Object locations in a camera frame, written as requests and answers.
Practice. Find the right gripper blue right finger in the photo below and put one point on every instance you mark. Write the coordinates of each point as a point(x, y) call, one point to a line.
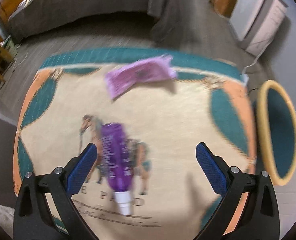
point(259, 218)

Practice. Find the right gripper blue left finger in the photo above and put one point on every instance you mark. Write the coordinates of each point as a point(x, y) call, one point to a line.
point(33, 218)

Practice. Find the purple spray bottle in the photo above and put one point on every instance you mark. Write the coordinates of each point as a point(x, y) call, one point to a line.
point(118, 165)

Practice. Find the pink plastic wrapper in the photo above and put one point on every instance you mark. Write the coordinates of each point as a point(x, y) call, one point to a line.
point(152, 69)

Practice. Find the teal bin with yellow rim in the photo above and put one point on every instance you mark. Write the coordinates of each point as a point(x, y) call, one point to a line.
point(276, 131)

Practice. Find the horse print quilted cushion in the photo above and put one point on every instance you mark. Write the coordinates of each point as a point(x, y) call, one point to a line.
point(68, 102)

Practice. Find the white power strip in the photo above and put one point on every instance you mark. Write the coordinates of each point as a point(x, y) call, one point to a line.
point(245, 79)

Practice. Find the white air purifier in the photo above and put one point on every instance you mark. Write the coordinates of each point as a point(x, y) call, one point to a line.
point(254, 23)

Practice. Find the bed with brown cover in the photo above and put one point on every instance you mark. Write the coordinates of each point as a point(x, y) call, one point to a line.
point(43, 15)

